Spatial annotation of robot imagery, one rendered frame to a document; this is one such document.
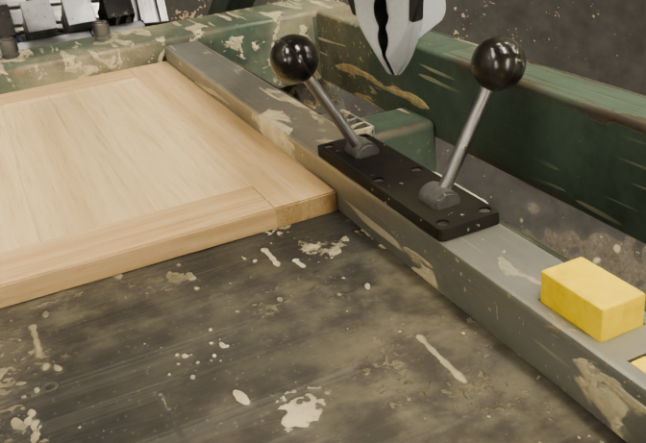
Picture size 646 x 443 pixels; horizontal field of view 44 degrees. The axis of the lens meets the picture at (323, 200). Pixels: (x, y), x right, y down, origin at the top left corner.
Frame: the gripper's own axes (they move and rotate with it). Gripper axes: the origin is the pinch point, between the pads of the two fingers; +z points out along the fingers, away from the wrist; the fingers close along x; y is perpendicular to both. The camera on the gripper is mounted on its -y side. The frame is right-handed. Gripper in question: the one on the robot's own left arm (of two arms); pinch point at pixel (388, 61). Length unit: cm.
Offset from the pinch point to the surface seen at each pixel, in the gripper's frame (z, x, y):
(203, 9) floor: 23, 137, 81
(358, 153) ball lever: 6.7, 0.1, -4.3
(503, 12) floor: 38, 96, 162
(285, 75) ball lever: -1.1, 2.0, -9.6
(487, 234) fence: 8.1, -15.2, -8.1
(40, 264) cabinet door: 10.2, 11.9, -27.7
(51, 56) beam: 7, 63, 1
